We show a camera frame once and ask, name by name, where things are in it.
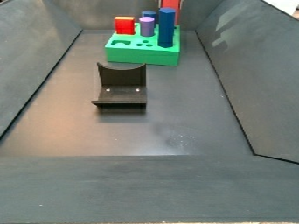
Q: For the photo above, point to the blue cylinder block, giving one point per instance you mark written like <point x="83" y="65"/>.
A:
<point x="149" y="15"/>

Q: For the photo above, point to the green shape sorter board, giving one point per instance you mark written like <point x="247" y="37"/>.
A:
<point x="138" y="49"/>

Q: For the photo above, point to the tall blue hexagonal prism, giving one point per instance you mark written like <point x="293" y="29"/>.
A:
<point x="166" y="27"/>

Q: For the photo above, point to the red square block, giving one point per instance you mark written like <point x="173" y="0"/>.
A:
<point x="125" y="25"/>

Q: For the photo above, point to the red two-legged block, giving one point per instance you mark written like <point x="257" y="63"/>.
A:
<point x="173" y="4"/>

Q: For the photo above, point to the black curved holder bracket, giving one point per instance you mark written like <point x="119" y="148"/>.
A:
<point x="122" y="86"/>

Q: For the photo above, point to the purple cylinder block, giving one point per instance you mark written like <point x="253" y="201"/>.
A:
<point x="147" y="26"/>

